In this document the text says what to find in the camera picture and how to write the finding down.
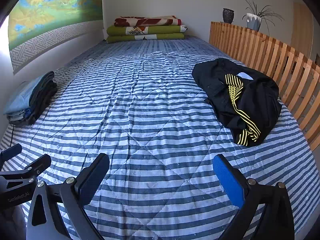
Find folded blue jeans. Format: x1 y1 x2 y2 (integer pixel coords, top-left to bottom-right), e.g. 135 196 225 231
6 108 34 123

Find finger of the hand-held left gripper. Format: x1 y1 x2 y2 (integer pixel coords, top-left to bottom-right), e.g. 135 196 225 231
0 154 52 182
0 144 23 165

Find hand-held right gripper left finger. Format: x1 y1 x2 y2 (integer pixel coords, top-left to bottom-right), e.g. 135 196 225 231
26 153 110 240

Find wooden door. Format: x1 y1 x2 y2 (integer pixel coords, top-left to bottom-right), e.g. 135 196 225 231
291 2 313 60

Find blue white striped bed quilt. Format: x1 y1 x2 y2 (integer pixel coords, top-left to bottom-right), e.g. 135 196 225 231
0 36 320 240

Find light blue folded garment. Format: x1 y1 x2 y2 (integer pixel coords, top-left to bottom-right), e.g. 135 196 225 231
3 71 55 116

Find landscape wall poster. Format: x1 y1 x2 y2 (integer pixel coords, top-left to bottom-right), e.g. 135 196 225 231
8 0 103 74

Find potted plant in white pot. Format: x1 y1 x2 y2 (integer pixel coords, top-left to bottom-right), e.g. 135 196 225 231
241 0 285 32

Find green folded blanket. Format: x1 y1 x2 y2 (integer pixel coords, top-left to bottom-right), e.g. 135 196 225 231
107 25 187 36
106 33 185 44

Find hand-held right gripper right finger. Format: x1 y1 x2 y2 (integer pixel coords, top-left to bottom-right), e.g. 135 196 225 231
213 154 295 240

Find dark ceramic vase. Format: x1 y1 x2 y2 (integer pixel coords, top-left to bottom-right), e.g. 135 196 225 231
222 8 235 24

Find black folded garment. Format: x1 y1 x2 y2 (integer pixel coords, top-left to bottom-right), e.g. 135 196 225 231
24 79 58 126

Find red cream folded blanket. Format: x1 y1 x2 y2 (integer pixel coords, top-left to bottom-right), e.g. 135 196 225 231
114 16 182 27

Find black pants with yellow stripes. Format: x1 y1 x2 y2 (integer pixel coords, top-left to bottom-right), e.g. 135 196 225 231
204 74 282 146

